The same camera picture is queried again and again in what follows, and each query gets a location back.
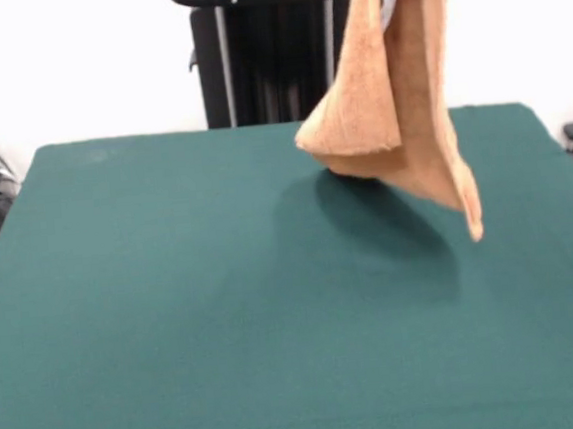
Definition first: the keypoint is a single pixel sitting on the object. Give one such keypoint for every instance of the orange terry towel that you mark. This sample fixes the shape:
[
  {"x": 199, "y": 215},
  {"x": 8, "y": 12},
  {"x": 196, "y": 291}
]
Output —
[{"x": 367, "y": 107}]

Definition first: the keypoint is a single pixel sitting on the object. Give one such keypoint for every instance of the dark green table cloth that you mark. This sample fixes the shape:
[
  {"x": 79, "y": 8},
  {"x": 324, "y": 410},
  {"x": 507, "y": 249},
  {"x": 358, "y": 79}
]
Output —
[{"x": 176, "y": 334}]

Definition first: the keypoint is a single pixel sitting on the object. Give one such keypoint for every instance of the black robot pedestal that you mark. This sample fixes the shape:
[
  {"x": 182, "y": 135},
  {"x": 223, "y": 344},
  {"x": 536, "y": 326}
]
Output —
[{"x": 278, "y": 64}]

